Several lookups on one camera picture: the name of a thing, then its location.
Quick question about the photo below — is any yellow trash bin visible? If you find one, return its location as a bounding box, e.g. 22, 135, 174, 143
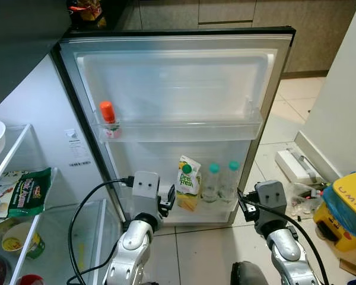
313, 170, 356, 254

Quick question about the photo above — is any dark grey robot leg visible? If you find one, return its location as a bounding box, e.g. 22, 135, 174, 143
230, 261, 268, 285

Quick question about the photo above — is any yellow instant noodle cup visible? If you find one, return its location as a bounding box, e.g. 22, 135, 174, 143
1, 222, 46, 259

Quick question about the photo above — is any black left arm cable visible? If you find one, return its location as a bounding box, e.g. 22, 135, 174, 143
68, 176, 136, 285

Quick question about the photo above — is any glass fridge shelf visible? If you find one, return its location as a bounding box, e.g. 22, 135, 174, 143
0, 123, 59, 205
12, 199, 123, 285

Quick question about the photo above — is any clear plastic rubbish bag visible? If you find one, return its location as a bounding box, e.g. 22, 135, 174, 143
284, 180, 328, 218

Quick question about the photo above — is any green snack packet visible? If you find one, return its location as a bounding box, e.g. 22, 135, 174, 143
8, 167, 53, 218

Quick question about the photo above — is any Peel Fresh juice carton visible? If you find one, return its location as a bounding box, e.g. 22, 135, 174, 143
176, 155, 203, 213

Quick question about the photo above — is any teal cap clear bottle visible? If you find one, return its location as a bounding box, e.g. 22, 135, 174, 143
201, 163, 222, 204
221, 160, 241, 203

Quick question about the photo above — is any white flat box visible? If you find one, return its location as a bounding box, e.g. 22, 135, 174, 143
275, 148, 325, 185

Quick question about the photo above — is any long clear door bin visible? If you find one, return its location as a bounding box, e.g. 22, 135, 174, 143
92, 110, 265, 144

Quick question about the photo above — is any short clear door bin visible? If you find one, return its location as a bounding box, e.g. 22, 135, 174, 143
115, 190, 242, 226

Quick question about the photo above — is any white fridge cabinet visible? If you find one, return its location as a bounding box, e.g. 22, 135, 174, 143
0, 55, 124, 285

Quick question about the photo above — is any pale printed food packet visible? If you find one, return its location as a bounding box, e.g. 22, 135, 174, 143
0, 171, 24, 227

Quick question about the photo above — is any blue bin liner bag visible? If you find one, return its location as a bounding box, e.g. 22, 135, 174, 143
321, 184, 356, 242

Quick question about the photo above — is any orange cap small bottle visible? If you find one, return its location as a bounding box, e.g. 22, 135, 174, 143
98, 100, 123, 141

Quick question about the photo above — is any white fridge label sticker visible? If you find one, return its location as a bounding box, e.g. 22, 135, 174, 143
64, 129, 91, 167

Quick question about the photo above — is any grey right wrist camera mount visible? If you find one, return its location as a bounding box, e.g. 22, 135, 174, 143
255, 180, 288, 233

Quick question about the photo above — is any yellow red snack bag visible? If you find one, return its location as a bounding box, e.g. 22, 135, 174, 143
68, 0, 107, 29

